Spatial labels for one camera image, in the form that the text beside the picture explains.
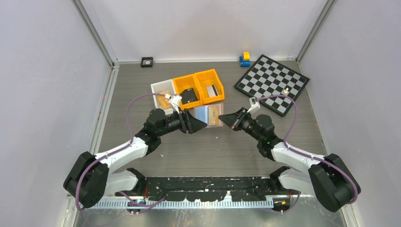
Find black card in bin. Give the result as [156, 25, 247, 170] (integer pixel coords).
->
[180, 88, 198, 104]

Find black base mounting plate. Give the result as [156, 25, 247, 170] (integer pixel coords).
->
[114, 176, 298, 203]

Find tan leather card holder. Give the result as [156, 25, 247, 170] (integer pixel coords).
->
[194, 103, 224, 128]

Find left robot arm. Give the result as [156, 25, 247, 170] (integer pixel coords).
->
[63, 109, 207, 208]

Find blue and yellow toy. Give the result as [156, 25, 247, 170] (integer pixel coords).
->
[239, 51, 251, 67]

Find white striped card in bin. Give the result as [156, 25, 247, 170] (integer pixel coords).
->
[206, 85, 219, 97]

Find small black square device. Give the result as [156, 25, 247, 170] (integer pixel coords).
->
[140, 57, 154, 68]

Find orange plastic bin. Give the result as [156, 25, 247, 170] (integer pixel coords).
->
[173, 73, 203, 110]
[195, 69, 225, 105]

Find black and white chessboard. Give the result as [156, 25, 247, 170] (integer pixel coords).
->
[234, 55, 310, 100]

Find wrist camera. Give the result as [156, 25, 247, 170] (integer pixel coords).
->
[168, 94, 182, 114]
[247, 97, 260, 114]

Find gold card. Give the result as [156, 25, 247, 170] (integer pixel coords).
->
[156, 91, 171, 110]
[208, 105, 220, 126]

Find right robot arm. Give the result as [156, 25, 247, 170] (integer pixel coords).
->
[218, 108, 361, 212]

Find aluminium front rail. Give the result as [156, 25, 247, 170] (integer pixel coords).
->
[66, 175, 352, 200]

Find gold card in white bin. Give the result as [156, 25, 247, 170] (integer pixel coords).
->
[156, 91, 171, 110]

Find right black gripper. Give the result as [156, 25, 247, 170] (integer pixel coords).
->
[219, 107, 263, 142]

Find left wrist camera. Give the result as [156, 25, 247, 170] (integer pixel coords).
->
[168, 94, 182, 114]

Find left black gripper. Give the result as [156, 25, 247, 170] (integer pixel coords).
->
[157, 107, 206, 137]

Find white plastic bin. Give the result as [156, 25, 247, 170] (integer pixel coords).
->
[150, 79, 178, 115]

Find left orange plastic bin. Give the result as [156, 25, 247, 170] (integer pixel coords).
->
[173, 73, 203, 110]

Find right orange plastic bin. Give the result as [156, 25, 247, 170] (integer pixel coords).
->
[195, 69, 225, 105]

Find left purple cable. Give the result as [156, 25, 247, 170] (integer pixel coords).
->
[75, 93, 171, 214]

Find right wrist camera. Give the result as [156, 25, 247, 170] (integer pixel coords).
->
[247, 97, 260, 114]

